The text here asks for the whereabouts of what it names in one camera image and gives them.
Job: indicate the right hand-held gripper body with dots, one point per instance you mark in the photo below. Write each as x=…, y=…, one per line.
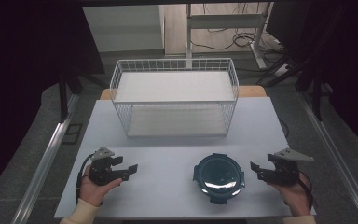
x=287, y=169

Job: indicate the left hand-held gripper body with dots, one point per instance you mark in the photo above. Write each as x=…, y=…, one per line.
x=101, y=172

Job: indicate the dark teal round lidded container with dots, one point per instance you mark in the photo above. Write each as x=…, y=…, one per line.
x=219, y=178

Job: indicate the person's left hand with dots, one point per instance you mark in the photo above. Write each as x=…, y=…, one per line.
x=94, y=191

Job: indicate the person's right hand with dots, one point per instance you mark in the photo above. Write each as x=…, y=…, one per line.
x=293, y=196

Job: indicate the black floor grate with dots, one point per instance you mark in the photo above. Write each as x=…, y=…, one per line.
x=72, y=133

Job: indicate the black metal stand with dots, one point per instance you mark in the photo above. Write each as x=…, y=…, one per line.
x=63, y=99
x=317, y=96

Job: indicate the dark curtain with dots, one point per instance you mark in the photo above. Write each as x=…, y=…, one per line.
x=21, y=77
x=348, y=62

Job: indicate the white panel board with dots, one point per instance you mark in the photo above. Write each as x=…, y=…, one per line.
x=122, y=28

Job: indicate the aluminium floor rail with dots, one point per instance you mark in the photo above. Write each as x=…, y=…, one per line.
x=338, y=161
x=45, y=161

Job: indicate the white metal desk frame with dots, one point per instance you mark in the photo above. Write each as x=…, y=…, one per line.
x=227, y=21

